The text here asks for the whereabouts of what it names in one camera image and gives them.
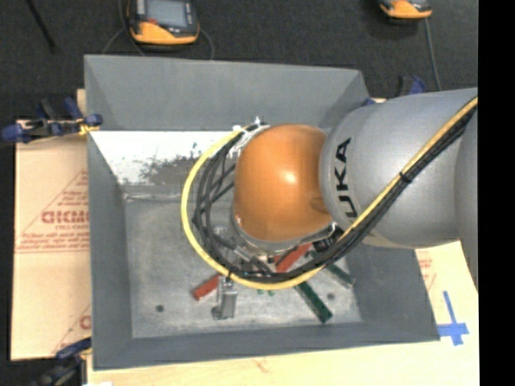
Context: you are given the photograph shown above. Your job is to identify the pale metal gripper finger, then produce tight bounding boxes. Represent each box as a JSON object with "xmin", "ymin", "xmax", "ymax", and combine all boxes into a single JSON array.
[
  {"xmin": 211, "ymin": 276, "xmax": 228, "ymax": 321},
  {"xmin": 224, "ymin": 286, "xmax": 239, "ymax": 319}
]

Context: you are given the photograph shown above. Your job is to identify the red-brown flat block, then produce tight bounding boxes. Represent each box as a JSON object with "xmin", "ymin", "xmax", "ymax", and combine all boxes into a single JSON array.
[
  {"xmin": 274, "ymin": 242, "xmax": 314, "ymax": 273},
  {"xmin": 192, "ymin": 273, "xmax": 223, "ymax": 302}
]

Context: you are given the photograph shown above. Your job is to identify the grey metal bin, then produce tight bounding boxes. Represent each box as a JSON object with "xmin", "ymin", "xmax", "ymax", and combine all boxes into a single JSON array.
[{"xmin": 83, "ymin": 54, "xmax": 440, "ymax": 369}]

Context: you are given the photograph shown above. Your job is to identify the dark green flat block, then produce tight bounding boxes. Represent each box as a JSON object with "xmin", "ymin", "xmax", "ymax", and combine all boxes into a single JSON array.
[
  {"xmin": 323, "ymin": 261, "xmax": 356, "ymax": 290},
  {"xmin": 295, "ymin": 282, "xmax": 334, "ymax": 324}
]

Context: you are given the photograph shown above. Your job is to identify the black cylinder on white bracket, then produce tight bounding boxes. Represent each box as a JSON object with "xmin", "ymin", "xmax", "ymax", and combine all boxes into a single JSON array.
[{"xmin": 311, "ymin": 222, "xmax": 345, "ymax": 255}]

